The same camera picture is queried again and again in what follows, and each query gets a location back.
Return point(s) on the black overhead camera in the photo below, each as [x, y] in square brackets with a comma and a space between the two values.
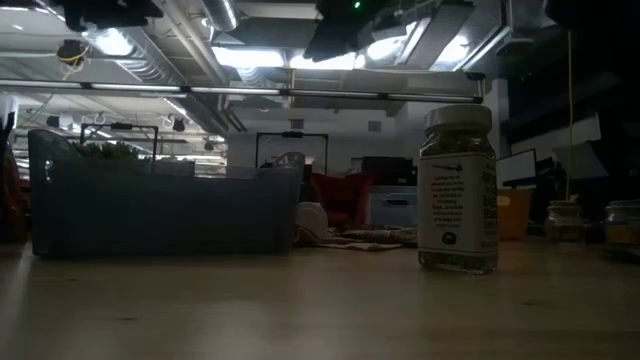
[72, 51]

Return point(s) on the black background station frame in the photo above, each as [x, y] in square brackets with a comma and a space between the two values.
[292, 134]
[120, 125]

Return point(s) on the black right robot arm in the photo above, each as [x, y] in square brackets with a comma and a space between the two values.
[600, 10]

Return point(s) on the black background case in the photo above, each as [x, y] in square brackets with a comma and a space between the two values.
[387, 172]

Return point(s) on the dark translucent plastic bin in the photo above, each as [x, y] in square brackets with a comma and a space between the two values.
[150, 210]

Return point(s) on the yellow-orange plastic bin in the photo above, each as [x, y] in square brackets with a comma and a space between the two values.
[515, 215]

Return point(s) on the white-lit monitor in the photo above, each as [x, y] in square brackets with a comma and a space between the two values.
[517, 167]

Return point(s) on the clear plastic bin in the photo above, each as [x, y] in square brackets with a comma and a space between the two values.
[395, 215]

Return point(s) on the LED light bar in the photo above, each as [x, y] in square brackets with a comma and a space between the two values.
[235, 91]

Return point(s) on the dark red background object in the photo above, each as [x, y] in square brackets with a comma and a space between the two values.
[12, 195]

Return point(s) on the red cloth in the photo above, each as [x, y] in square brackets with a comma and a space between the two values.
[345, 197]

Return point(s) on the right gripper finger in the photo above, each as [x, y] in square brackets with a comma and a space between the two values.
[335, 42]

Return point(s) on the green artificial succulent plant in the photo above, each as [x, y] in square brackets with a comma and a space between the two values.
[107, 151]

